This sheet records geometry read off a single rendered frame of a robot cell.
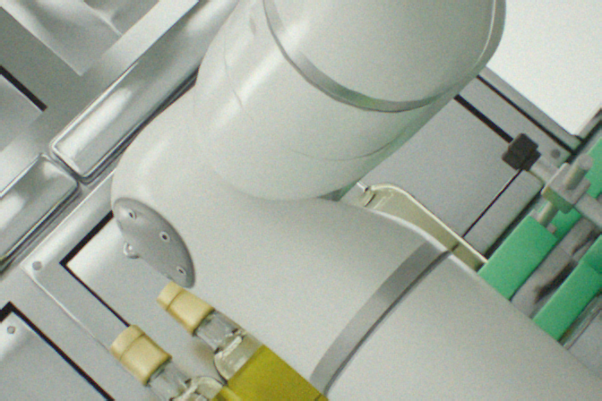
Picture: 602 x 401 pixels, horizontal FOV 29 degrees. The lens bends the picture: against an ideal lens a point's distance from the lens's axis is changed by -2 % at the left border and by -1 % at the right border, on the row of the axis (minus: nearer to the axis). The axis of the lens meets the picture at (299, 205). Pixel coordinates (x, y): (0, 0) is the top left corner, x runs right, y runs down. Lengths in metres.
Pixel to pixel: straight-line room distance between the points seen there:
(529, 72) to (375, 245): 0.73
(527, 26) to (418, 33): 0.90
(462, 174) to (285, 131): 0.76
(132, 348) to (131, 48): 0.40
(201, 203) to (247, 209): 0.02
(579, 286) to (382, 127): 0.49
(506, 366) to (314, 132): 0.16
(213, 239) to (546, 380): 0.17
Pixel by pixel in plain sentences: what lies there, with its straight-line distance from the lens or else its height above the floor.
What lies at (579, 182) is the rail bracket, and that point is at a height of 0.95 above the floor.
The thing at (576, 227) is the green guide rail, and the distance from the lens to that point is 1.03.
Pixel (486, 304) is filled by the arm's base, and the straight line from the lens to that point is 0.55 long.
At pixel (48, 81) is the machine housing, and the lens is 1.28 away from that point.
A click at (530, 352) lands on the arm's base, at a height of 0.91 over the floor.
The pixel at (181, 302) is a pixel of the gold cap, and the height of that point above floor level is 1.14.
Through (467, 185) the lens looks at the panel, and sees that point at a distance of 1.20.
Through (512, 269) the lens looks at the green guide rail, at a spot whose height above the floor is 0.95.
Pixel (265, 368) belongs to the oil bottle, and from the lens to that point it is 0.98.
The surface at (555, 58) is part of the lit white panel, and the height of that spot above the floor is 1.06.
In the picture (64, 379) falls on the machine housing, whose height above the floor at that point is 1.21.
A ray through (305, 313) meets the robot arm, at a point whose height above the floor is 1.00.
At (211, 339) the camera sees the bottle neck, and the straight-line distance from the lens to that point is 1.00.
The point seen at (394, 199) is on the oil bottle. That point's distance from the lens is 1.02.
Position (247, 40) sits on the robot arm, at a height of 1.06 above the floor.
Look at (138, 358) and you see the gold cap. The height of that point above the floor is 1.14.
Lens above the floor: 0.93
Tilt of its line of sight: 11 degrees up
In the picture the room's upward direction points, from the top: 50 degrees counter-clockwise
